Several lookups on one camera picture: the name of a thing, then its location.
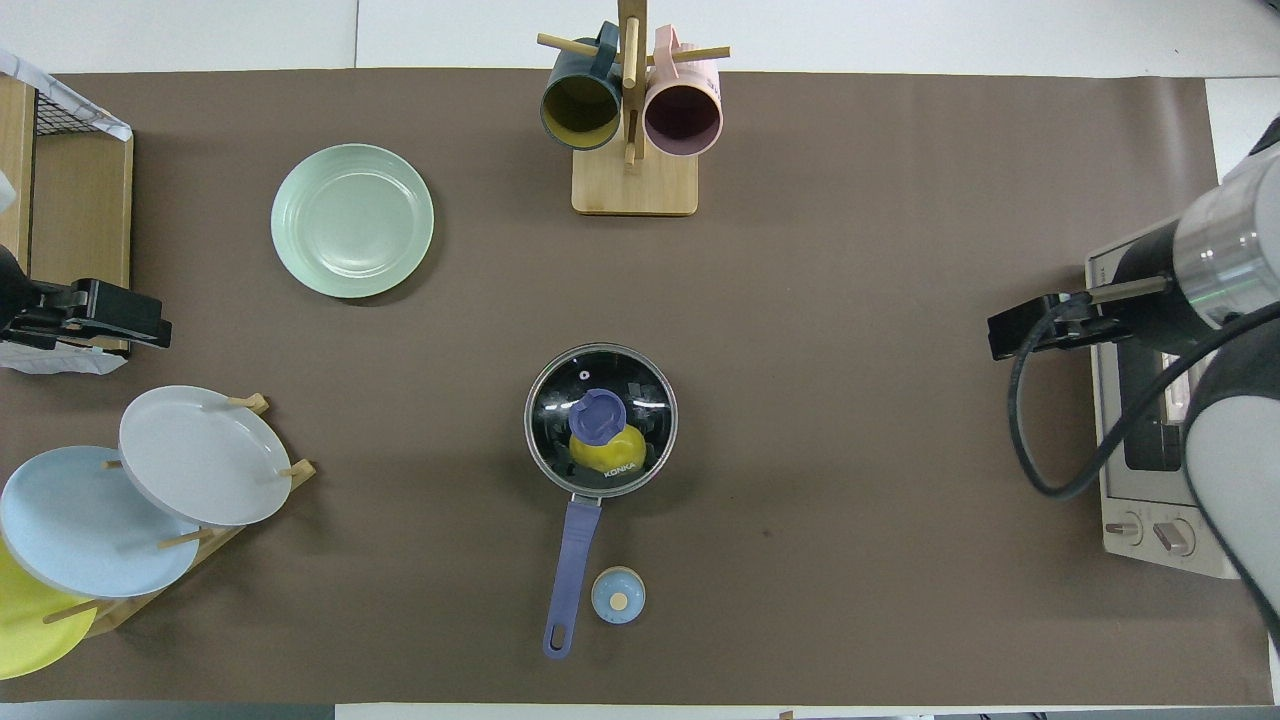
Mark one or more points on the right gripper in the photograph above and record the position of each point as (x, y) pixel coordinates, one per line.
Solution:
(1150, 300)

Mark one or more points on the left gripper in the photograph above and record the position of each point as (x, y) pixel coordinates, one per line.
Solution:
(40, 315)

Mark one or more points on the yellow potato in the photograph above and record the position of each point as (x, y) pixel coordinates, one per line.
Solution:
(610, 455)

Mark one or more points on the glass lid with purple knob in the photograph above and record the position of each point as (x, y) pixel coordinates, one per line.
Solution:
(597, 415)

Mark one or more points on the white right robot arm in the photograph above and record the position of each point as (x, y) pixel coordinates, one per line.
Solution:
(1230, 450)

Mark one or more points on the grey plate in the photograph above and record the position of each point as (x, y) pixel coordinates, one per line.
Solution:
(200, 455)

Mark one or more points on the light blue plate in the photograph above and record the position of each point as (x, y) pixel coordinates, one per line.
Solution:
(80, 525)

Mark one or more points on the green plate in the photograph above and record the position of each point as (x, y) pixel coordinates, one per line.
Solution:
(352, 220)

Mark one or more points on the wooden plate rack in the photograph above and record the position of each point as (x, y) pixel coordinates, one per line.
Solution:
(110, 615)

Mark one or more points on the yellow plate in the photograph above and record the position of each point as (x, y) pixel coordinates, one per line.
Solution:
(25, 630)

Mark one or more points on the white paper sheet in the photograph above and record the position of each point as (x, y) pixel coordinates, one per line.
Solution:
(60, 360)

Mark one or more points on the wooden shelf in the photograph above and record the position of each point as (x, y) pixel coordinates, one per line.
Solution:
(80, 210)

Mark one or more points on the beige toaster oven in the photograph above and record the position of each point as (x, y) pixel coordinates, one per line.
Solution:
(1130, 520)

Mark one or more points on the white checked paper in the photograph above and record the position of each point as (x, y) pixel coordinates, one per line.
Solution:
(70, 100)

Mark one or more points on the brown table mat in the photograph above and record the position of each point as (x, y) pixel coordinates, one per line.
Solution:
(800, 300)

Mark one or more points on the pink mug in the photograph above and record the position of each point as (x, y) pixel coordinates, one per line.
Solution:
(683, 115)

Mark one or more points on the wooden mug tree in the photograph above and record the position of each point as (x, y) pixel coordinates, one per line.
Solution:
(635, 185)

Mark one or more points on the dark blue mug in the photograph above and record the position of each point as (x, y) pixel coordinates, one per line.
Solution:
(580, 105)

